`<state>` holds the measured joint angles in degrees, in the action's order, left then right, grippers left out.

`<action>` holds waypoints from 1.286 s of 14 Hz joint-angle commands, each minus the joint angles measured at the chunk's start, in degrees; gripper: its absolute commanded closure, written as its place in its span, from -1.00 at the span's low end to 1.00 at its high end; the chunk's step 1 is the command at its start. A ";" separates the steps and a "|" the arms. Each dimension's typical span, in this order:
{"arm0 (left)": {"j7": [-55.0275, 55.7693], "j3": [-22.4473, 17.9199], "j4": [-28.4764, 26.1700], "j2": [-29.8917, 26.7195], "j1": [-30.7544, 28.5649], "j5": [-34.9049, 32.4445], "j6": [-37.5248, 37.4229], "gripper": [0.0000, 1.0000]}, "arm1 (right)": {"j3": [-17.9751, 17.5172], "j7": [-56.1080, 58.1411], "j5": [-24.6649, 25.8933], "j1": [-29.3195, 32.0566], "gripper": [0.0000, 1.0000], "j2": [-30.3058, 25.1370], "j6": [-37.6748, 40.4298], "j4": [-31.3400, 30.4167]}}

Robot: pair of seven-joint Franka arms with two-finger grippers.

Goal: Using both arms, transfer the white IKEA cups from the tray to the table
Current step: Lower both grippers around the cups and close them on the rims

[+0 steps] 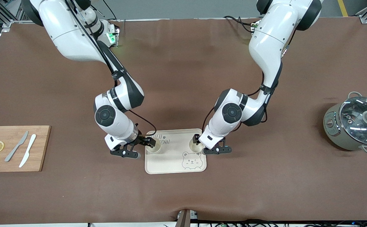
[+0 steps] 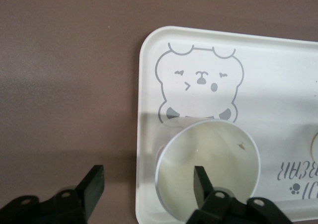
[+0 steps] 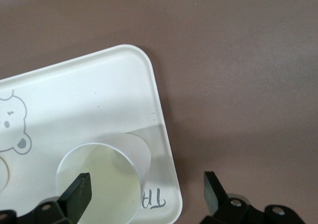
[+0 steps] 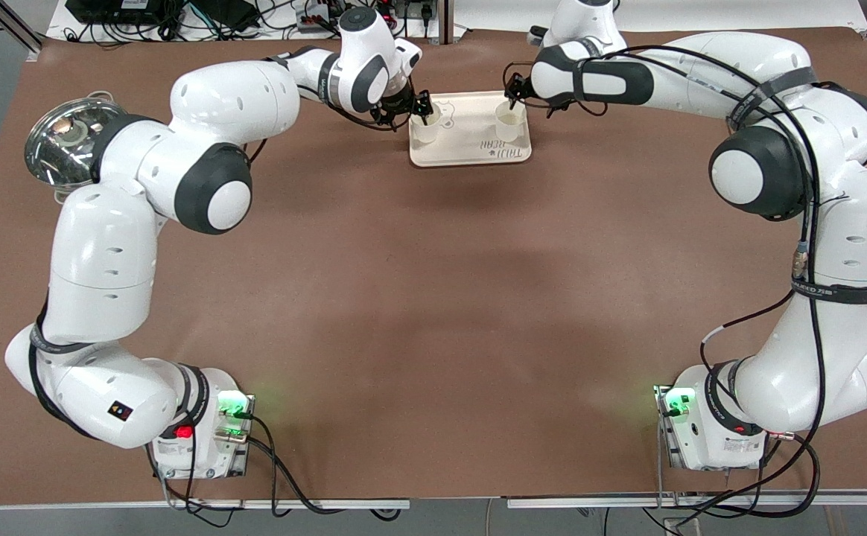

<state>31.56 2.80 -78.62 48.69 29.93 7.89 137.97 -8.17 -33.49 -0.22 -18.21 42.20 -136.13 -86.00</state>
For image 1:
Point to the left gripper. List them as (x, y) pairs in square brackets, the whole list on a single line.
[(196, 139)]

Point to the brown table cover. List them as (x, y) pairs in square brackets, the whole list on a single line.
[(183, 78)]

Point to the grey-green cooking pot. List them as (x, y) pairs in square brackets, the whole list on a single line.
[(336, 135)]

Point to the white plastic knife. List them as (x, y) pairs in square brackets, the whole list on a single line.
[(29, 147)]

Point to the grey plastic knife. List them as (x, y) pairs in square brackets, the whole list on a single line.
[(12, 153)]

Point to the metal table edge bracket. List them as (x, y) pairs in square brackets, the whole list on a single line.
[(185, 219)]

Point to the cream bear print tray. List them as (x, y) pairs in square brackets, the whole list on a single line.
[(174, 160)]

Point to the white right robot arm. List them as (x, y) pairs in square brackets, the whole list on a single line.
[(73, 37)]

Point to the white IKEA cup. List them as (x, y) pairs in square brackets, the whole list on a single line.
[(193, 147), (154, 149)]

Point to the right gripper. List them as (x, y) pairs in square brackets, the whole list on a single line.
[(142, 140)]

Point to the glass pot lid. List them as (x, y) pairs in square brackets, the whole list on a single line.
[(353, 110)]

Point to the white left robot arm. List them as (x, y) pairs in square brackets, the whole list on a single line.
[(271, 37)]

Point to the bamboo cutting board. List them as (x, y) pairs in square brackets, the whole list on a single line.
[(13, 164)]

